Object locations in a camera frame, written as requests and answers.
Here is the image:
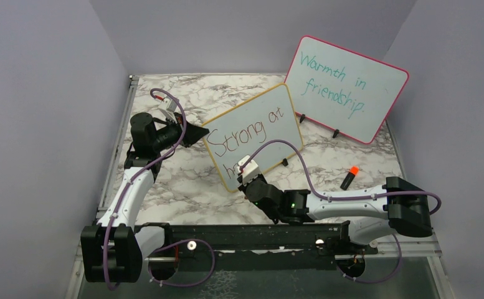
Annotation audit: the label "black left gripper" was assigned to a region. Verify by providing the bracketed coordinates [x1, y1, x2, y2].
[152, 112, 209, 151]

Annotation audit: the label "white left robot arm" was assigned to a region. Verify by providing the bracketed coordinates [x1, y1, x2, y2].
[80, 112, 209, 285]

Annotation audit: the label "aluminium table frame rail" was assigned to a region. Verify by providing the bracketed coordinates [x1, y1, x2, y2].
[64, 75, 140, 298]

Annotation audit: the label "black orange highlighter marker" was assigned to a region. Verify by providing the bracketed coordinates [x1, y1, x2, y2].
[340, 166, 359, 191]

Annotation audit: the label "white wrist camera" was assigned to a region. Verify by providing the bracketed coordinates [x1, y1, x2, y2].
[158, 98, 178, 123]
[235, 155, 262, 186]

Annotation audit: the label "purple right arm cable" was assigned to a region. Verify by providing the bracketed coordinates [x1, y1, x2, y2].
[239, 139, 442, 285]

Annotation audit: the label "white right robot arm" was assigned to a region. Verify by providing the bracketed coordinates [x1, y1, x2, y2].
[238, 174, 433, 254]

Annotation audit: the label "yellow framed whiteboard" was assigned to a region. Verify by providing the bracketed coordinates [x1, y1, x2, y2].
[203, 83, 304, 192]

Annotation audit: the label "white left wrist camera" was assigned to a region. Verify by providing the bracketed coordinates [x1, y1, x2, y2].
[158, 98, 178, 123]

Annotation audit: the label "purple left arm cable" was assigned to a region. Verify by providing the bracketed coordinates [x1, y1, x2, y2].
[103, 88, 216, 292]

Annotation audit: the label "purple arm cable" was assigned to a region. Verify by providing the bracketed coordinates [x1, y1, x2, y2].
[103, 88, 216, 292]
[239, 139, 442, 285]

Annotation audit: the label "pink framed whiteboard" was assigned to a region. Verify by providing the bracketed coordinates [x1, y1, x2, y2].
[284, 36, 410, 145]

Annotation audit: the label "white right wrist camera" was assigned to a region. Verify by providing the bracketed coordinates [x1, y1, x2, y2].
[235, 155, 262, 186]

